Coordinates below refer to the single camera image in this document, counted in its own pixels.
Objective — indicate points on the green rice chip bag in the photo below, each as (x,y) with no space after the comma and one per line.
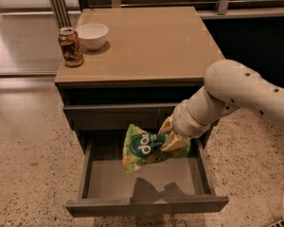
(142,148)

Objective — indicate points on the brown drink can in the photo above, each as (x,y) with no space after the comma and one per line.
(70,46)

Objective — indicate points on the grey drawer cabinet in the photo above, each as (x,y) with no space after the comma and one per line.
(152,55)

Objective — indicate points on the white ceramic bowl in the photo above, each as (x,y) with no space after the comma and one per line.
(93,36)

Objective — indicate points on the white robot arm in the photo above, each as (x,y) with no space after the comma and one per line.
(228,85)

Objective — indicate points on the closed grey top drawer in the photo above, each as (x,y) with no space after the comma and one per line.
(117,117)

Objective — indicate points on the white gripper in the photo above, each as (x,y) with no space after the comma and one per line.
(184,121)

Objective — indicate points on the grey metal post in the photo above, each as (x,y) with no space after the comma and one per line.
(60,11)

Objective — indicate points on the open grey middle drawer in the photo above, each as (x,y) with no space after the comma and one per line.
(176,186)

